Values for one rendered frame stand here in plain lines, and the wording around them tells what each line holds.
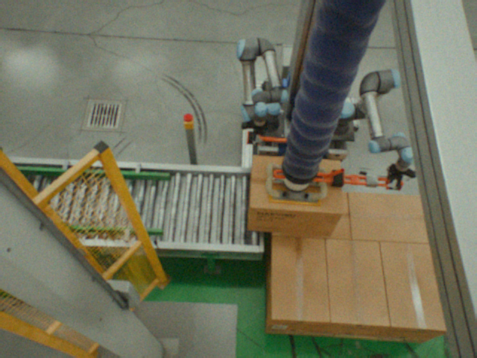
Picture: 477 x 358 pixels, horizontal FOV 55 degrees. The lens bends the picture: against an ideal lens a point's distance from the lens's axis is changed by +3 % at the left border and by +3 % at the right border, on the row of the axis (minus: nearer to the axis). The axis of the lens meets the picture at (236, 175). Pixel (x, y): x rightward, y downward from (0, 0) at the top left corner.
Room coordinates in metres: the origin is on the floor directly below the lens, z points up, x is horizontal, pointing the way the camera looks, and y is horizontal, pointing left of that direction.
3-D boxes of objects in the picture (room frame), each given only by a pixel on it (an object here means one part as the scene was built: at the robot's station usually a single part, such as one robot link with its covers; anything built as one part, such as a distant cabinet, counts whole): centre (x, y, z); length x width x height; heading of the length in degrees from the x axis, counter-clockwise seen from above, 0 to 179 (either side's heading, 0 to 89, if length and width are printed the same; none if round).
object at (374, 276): (1.09, -0.88, 0.34); 1.20 x 1.00 x 0.40; 90
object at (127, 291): (0.47, 0.54, 1.62); 0.20 x 0.05 x 0.30; 90
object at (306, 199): (1.26, -0.39, 1.10); 0.34 x 0.10 x 0.05; 88
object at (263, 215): (1.36, -0.40, 0.87); 0.60 x 0.40 x 0.40; 89
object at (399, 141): (1.44, -0.93, 1.50); 0.11 x 0.11 x 0.08; 13
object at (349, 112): (1.86, -0.72, 1.20); 0.13 x 0.12 x 0.14; 103
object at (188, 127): (1.89, 0.37, 0.50); 0.07 x 0.07 x 1.00; 0
